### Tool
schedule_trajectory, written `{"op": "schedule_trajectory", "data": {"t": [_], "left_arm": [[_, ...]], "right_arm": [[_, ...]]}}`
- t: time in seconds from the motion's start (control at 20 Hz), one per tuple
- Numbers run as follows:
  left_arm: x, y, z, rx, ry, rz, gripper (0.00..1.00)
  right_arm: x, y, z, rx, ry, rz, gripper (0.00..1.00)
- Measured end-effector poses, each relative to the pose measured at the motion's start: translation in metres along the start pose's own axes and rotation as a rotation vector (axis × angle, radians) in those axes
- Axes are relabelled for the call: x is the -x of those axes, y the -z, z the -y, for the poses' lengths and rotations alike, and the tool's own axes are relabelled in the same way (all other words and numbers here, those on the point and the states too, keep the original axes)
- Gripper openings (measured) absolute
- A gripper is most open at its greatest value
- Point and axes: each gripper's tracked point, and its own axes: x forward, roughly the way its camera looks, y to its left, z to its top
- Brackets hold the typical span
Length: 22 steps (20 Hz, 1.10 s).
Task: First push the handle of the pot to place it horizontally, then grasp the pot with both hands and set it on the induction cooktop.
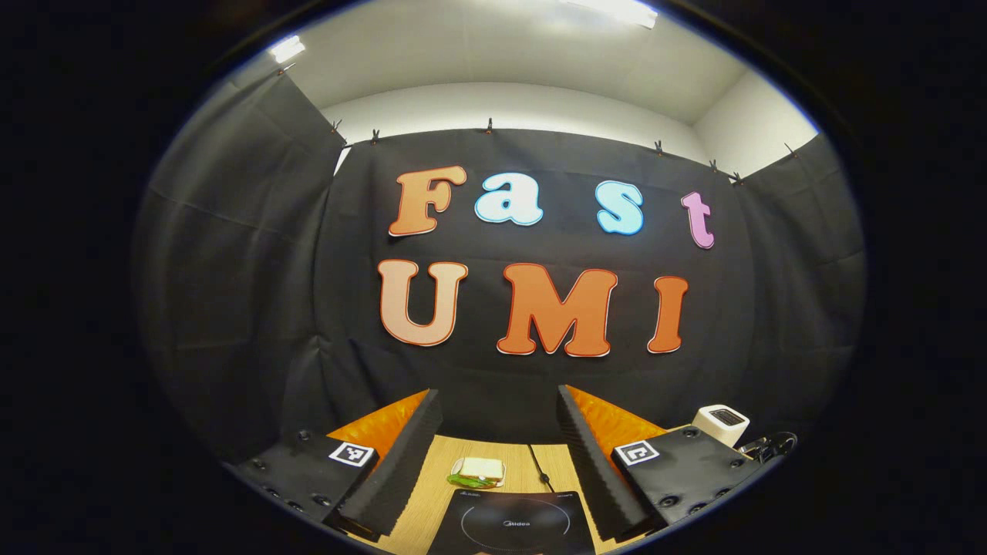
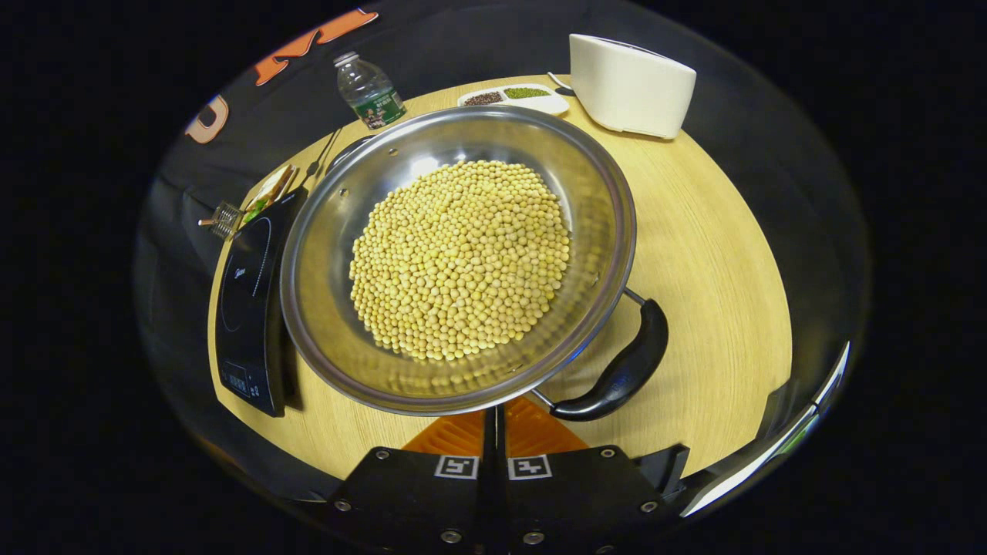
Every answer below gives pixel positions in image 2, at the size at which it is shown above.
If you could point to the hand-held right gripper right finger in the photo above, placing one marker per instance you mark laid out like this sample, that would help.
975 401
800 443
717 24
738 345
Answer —
578 493

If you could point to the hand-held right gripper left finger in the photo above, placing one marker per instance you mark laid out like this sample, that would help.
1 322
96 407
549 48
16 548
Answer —
416 493

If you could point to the black induction cooktop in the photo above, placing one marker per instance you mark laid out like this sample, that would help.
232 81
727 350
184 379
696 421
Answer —
250 308

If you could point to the stainless steel pot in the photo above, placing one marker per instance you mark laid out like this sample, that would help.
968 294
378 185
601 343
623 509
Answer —
331 231

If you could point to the pile of yellow soybeans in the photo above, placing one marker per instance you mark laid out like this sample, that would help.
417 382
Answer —
463 258

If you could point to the sandwich with lettuce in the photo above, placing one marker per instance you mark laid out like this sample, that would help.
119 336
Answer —
268 193

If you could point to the white divided plate with beans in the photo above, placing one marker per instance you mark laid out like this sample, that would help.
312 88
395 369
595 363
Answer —
513 98

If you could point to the clear plastic water bottle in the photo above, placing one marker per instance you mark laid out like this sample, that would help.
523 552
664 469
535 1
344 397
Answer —
370 89

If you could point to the white toaster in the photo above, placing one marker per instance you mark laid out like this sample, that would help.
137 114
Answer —
628 85

